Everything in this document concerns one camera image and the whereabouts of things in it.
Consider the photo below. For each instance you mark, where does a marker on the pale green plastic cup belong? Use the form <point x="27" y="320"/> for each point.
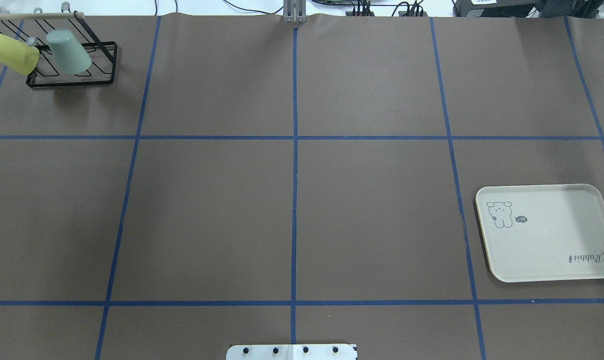
<point x="69" y="53"/>

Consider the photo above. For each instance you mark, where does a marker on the yellow plastic cup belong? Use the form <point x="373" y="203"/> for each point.
<point x="18" y="55"/>

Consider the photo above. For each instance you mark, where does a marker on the aluminium frame post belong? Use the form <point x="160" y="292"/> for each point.
<point x="294" y="11"/>

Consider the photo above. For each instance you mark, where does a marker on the cream rabbit serving tray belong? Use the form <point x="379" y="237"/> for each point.
<point x="551" y="232"/>

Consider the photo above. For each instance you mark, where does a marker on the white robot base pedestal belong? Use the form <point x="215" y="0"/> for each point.
<point x="314" y="351"/>

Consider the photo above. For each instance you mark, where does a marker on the black orange power strip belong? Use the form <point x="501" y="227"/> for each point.
<point x="400" y="9"/>

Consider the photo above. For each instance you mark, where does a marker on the black wire cup rack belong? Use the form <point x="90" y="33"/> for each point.
<point x="32" y="29"/>

